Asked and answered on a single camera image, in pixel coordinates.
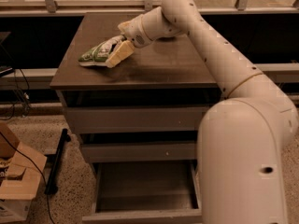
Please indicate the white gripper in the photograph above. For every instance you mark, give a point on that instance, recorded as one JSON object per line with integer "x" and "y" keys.
{"x": 135, "y": 32}

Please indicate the green jalapeno chip bag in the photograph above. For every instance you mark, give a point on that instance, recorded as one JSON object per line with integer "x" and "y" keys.
{"x": 98, "y": 55}

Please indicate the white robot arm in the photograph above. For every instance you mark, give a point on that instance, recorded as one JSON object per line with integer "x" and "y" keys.
{"x": 240, "y": 138}

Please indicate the grey top drawer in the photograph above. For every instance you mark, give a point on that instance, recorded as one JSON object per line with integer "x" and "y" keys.
{"x": 133, "y": 120}

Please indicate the grey drawer cabinet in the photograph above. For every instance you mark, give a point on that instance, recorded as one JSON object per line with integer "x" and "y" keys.
{"x": 167, "y": 73}

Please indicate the grey middle drawer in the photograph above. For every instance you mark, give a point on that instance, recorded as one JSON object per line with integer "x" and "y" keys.
{"x": 160, "y": 151}

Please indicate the grey open bottom drawer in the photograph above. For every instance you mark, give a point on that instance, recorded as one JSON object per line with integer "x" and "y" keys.
{"x": 145, "y": 192}

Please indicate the black floor stand bar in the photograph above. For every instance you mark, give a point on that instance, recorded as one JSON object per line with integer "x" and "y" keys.
{"x": 55, "y": 160}

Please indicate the open cardboard box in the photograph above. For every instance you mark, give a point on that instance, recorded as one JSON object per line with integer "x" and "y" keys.
{"x": 21, "y": 168}

